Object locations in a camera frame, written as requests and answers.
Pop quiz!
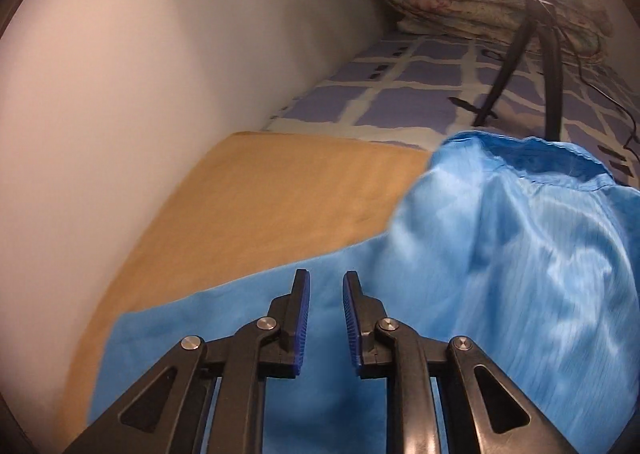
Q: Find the blue garment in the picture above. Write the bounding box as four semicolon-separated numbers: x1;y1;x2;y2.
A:
89;130;640;454

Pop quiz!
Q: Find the black tripod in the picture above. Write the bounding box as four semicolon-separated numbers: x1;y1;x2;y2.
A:
472;0;566;140

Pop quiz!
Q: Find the tan blanket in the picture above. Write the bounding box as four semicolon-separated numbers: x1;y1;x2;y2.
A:
60;131;433;454

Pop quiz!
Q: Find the thin black light cable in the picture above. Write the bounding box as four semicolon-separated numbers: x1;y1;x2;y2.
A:
560;29;640;180

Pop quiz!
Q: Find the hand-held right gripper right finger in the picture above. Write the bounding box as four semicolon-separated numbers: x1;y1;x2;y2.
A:
342;271;581;454

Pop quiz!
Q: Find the blue checked bed sheet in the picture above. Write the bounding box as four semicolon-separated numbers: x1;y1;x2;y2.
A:
265;34;640;187

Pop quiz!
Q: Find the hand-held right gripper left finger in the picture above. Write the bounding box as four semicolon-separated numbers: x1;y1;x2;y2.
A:
62;269;311;454

